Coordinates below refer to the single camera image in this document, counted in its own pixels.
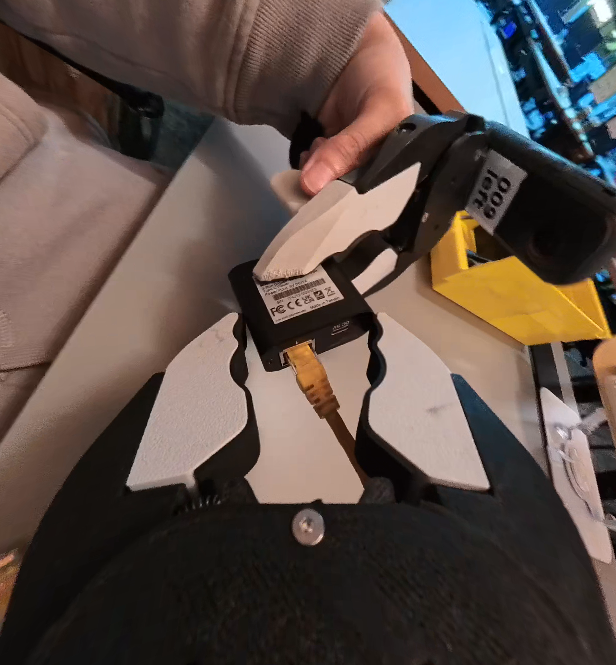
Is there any black network splitter box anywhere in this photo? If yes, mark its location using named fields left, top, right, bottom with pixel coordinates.
left=228, top=258, right=377, bottom=373

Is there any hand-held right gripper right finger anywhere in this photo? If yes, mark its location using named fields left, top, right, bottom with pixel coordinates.
left=355, top=311, right=491, bottom=492

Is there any person's left hand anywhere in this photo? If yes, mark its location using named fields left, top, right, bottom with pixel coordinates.
left=298, top=10, right=417, bottom=197

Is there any white document stand base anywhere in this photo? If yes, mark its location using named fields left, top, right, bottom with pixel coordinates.
left=539, top=387, right=615, bottom=564

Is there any yellow plastic bin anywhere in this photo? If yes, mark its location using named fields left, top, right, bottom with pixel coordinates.
left=430, top=210, right=614, bottom=347

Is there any clear plastic magnifier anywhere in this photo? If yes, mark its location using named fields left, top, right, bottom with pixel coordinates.
left=549, top=423, right=599, bottom=520

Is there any black chair armrest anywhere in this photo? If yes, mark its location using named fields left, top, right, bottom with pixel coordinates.
left=117, top=91, right=165, bottom=162

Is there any grey desk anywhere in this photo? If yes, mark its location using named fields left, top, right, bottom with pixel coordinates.
left=0, top=117, right=616, bottom=665

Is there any person's left forearm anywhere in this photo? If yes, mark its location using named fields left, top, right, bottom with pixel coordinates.
left=0, top=0, right=386, bottom=138

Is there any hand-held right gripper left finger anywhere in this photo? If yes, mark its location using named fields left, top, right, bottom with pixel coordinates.
left=125, top=311, right=261, bottom=493

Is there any yellow network cable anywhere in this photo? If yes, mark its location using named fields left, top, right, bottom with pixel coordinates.
left=281, top=342, right=371, bottom=489

